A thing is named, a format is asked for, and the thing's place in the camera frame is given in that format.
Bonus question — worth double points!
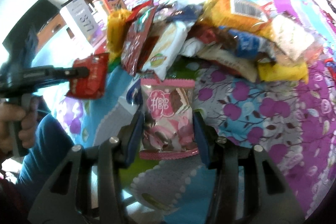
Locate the red snack packet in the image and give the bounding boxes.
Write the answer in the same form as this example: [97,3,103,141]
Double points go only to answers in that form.
[66,53,109,100]

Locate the pink chocolate candy bag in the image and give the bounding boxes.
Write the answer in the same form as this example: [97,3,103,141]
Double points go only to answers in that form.
[139,79,199,161]

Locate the yellow orange barcode snack bag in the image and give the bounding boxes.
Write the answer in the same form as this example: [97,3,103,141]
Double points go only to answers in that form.
[199,0,270,33]

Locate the operator left hand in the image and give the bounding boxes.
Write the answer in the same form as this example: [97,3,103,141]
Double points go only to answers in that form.
[1,97,39,157]

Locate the wooden drawer dresser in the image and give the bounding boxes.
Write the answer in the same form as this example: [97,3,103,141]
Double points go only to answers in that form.
[36,13,75,53]

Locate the black television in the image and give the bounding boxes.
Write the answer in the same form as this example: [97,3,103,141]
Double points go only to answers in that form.
[3,0,60,53]

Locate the colourful floral bed sheet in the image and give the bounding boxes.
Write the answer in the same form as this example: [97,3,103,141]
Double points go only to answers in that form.
[40,0,335,223]

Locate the white tall box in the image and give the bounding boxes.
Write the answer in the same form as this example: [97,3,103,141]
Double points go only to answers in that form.
[60,0,102,46]

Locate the red orange cookie box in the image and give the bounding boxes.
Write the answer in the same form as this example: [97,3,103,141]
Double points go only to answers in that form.
[93,0,126,22]

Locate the yellow snack packet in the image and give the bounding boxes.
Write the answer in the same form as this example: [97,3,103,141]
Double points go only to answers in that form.
[257,63,309,84]

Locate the dark red snack bag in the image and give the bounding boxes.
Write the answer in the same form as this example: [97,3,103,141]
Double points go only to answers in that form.
[121,0,157,76]

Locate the blue snack packet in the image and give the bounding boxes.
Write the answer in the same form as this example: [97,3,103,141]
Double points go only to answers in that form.
[223,26,276,61]

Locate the white snack packet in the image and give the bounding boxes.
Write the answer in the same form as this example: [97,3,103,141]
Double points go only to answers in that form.
[141,20,190,81]

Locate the clear rice cracker bag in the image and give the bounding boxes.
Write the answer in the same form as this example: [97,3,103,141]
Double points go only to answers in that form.
[270,14,315,61]

